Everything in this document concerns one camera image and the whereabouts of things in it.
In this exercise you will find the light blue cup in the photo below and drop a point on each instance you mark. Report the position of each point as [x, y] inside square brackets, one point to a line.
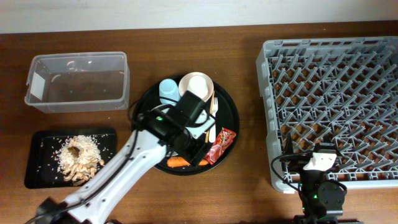
[168, 92]

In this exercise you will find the grey dishwasher rack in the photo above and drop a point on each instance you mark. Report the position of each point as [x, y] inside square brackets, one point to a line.
[344, 89]

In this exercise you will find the wooden chopstick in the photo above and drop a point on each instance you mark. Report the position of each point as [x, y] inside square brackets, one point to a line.
[210, 110]

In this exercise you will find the rectangular black tray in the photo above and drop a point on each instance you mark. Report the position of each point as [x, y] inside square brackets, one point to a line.
[43, 170]

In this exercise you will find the brown pine cone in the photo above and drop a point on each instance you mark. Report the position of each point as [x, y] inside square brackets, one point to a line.
[74, 151]

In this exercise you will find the grey round plate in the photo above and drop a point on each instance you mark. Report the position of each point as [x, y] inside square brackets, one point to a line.
[163, 108]

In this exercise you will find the rice and nutshell pile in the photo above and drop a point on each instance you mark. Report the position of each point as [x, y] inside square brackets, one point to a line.
[82, 169]

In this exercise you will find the clear plastic bin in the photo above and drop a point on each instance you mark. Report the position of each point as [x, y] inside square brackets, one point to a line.
[78, 82]

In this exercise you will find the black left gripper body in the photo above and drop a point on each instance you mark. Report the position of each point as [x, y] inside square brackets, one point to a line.
[191, 149]

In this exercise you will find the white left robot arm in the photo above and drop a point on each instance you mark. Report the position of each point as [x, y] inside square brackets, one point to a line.
[94, 201]

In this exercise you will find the orange carrot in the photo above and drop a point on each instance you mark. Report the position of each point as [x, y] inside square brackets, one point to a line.
[176, 161]

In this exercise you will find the red snack wrapper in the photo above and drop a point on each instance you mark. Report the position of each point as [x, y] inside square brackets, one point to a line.
[222, 142]

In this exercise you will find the white cup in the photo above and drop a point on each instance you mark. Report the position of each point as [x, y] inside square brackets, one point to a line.
[197, 85]

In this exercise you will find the round black tray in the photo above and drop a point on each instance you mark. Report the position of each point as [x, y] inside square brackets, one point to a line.
[226, 117]

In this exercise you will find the pink bowl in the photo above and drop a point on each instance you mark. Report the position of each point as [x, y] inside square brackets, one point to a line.
[183, 83]

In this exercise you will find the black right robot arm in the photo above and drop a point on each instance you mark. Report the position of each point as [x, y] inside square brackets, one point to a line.
[322, 199]

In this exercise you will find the white plastic fork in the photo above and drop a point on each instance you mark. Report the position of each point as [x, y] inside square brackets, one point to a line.
[212, 133]

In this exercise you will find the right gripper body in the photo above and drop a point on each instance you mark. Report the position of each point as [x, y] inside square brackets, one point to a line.
[300, 161]

